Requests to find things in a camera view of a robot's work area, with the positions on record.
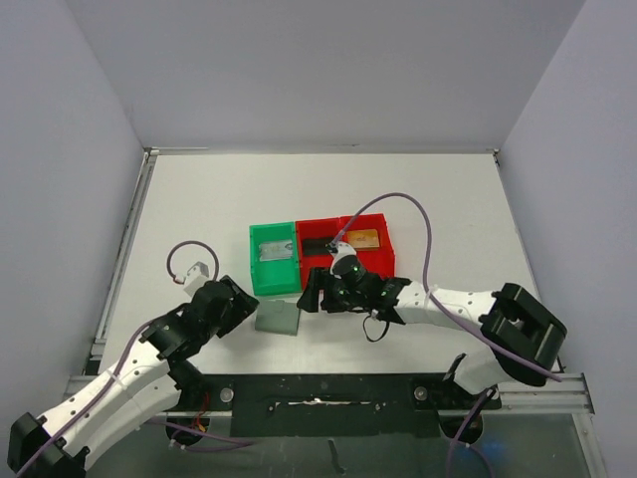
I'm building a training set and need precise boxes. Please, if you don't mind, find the red bin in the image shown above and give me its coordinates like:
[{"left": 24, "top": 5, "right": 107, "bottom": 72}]
[
  {"left": 296, "top": 216, "right": 341, "bottom": 289},
  {"left": 342, "top": 213, "right": 395, "bottom": 278}
]

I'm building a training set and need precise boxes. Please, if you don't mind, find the aluminium frame rail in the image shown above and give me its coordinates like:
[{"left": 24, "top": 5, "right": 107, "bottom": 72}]
[{"left": 64, "top": 371, "right": 596, "bottom": 415}]

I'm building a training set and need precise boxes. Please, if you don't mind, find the red bin middle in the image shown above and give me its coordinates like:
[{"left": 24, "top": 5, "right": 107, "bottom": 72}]
[{"left": 296, "top": 216, "right": 341, "bottom": 289}]

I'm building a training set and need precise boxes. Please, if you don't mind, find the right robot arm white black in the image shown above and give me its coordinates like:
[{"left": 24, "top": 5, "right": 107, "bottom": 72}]
[{"left": 297, "top": 266, "right": 566, "bottom": 407}]

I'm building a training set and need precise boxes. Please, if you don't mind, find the silver card in green bin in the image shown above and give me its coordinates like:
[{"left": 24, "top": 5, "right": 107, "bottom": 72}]
[{"left": 259, "top": 240, "right": 294, "bottom": 262}]

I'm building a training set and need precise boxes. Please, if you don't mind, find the red bin right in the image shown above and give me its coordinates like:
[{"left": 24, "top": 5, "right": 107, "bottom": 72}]
[{"left": 342, "top": 213, "right": 395, "bottom": 278}]

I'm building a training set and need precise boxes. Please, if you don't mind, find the green plastic bin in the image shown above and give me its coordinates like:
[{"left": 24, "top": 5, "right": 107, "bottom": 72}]
[{"left": 249, "top": 222, "right": 302, "bottom": 296}]

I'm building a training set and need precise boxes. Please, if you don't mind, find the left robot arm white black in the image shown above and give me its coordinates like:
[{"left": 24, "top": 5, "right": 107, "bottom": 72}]
[{"left": 7, "top": 276, "right": 259, "bottom": 477}]

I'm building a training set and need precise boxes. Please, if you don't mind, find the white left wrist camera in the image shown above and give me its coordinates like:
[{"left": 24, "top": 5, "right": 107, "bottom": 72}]
[{"left": 182, "top": 261, "right": 210, "bottom": 298}]

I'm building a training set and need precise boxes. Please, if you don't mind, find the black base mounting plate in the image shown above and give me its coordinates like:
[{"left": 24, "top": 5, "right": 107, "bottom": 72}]
[{"left": 168, "top": 372, "right": 477, "bottom": 438}]

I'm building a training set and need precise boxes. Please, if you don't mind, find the orange card in red bin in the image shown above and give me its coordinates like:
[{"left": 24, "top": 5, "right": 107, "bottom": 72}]
[{"left": 345, "top": 228, "right": 381, "bottom": 251}]

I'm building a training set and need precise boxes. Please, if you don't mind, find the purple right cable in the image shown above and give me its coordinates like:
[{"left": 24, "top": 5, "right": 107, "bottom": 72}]
[{"left": 332, "top": 191, "right": 563, "bottom": 382}]

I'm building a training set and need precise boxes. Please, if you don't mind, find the black card in red bin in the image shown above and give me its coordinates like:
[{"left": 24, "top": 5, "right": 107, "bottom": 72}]
[{"left": 301, "top": 237, "right": 333, "bottom": 257}]

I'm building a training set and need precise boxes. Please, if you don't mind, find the green leather card holder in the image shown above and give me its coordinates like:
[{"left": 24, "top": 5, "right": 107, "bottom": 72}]
[{"left": 254, "top": 300, "right": 301, "bottom": 337}]

